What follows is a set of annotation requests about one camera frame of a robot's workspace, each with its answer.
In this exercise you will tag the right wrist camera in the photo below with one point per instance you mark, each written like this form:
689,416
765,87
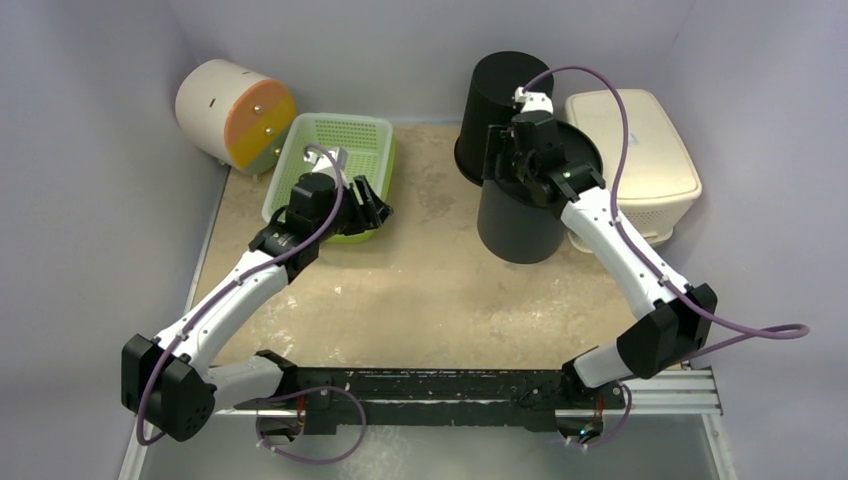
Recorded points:
530,101

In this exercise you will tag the aluminium frame rail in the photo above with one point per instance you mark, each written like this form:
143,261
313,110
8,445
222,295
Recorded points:
676,392

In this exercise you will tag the dark blue bin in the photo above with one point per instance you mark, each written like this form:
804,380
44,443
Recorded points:
509,225

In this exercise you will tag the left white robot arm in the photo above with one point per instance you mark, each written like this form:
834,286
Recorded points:
170,382

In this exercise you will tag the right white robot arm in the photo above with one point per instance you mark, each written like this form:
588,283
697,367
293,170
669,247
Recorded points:
670,313

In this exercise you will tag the large black plastic bin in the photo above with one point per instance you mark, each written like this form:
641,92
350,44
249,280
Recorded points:
490,102

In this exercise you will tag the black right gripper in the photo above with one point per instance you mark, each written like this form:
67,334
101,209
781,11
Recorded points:
506,155

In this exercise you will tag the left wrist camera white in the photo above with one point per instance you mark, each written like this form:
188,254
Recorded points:
331,163

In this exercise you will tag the white drum with coloured drawers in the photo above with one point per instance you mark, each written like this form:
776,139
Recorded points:
237,115

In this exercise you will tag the cream perforated plastic basket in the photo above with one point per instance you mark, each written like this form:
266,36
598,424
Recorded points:
659,183

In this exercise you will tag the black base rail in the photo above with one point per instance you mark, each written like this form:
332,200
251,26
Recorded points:
537,400

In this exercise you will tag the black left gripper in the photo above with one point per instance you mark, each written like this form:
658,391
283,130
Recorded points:
377,211

